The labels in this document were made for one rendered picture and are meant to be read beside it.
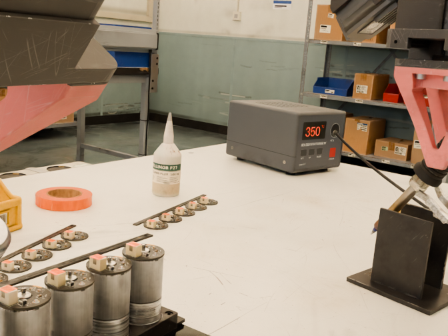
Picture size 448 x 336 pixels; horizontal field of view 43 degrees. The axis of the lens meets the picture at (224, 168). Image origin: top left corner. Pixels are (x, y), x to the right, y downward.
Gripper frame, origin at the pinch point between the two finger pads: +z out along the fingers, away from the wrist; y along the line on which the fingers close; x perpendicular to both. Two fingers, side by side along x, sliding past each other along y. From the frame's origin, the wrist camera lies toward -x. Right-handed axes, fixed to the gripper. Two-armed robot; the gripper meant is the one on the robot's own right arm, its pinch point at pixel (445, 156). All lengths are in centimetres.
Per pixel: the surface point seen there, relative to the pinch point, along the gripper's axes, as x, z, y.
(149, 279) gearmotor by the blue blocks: -5.4, 6.2, 23.3
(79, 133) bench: -336, 57, -155
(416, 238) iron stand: -0.4, 6.3, 2.0
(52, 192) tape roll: -37.9, 9.7, 13.2
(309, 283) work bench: -6.9, 11.2, 6.2
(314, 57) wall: -320, -2, -385
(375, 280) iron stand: -3.4, 10.8, 2.0
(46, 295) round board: -4.2, 4.8, 30.3
